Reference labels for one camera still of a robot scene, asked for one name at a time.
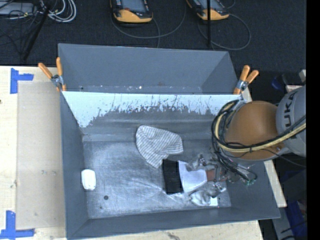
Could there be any pale wood flat board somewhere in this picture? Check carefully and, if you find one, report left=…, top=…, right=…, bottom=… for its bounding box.
left=15, top=80, right=67, bottom=231

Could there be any white crumpled cloth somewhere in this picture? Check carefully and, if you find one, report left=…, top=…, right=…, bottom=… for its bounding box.
left=189, top=190, right=219, bottom=207

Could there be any small white rounded block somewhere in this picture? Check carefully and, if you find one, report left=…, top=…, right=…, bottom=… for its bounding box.
left=80, top=168, right=97, bottom=191

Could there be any grey metal bin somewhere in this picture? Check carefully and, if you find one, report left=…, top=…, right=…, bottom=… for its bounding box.
left=57, top=43, right=281, bottom=240

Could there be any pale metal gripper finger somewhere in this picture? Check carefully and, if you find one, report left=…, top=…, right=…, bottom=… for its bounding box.
left=186, top=154, right=208, bottom=171
left=199, top=181, right=227, bottom=198

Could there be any striped white cloth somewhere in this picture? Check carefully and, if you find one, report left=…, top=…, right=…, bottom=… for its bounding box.
left=135, top=125, right=184, bottom=169

